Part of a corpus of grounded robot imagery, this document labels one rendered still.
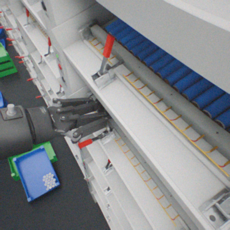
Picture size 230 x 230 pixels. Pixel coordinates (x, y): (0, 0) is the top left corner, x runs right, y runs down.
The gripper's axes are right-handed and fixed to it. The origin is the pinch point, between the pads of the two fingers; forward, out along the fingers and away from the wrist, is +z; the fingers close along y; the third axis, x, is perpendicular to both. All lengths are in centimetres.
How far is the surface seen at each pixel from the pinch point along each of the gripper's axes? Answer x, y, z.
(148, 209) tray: 8.2, -22.6, -3.1
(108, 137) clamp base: 6.2, -4.0, -2.4
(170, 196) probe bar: 3.7, -23.6, -0.1
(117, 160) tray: 8.1, -10.1, -2.8
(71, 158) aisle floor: 100, 52, 20
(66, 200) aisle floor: 103, 25, 6
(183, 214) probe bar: 3.7, -27.0, -0.2
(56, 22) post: -15.7, 12.9, -10.4
